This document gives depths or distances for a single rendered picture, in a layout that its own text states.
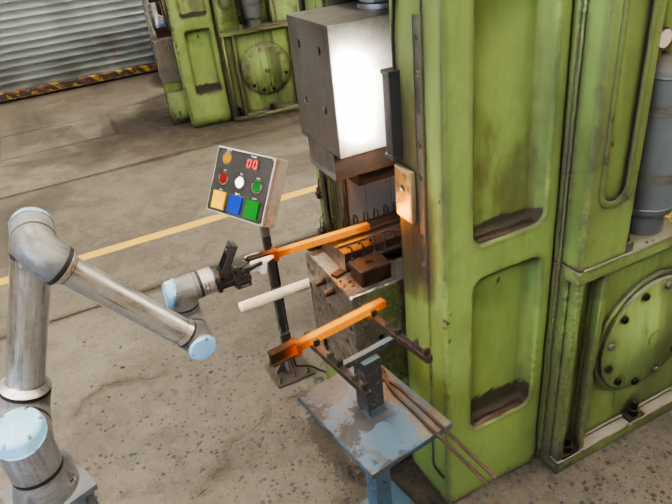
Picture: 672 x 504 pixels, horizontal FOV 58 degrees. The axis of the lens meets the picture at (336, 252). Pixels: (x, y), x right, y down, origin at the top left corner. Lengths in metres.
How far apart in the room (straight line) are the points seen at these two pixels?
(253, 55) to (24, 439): 5.43
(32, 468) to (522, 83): 1.77
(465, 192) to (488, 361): 0.75
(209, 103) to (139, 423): 4.46
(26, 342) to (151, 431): 1.23
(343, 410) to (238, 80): 5.33
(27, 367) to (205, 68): 5.24
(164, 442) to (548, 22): 2.32
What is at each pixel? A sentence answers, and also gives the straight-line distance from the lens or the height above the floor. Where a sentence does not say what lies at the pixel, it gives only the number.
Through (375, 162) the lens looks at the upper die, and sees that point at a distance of 2.05.
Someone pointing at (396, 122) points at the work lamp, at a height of 1.49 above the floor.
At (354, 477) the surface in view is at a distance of 2.69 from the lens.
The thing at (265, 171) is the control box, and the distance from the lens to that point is 2.48.
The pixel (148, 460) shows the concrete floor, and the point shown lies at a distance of 2.98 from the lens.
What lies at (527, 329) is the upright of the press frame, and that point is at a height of 0.67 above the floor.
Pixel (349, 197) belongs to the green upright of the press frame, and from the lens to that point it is 2.37.
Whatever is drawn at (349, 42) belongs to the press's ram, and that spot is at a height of 1.71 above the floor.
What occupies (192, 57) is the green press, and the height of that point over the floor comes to 0.73.
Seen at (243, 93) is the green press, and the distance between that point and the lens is 6.89.
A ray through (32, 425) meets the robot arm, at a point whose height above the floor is 0.87.
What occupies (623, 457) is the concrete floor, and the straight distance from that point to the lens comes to 2.86.
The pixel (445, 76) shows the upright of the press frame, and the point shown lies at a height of 1.66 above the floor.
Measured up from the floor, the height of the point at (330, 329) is 0.98.
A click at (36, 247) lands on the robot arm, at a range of 1.75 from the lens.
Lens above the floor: 2.09
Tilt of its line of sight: 31 degrees down
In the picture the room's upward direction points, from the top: 7 degrees counter-clockwise
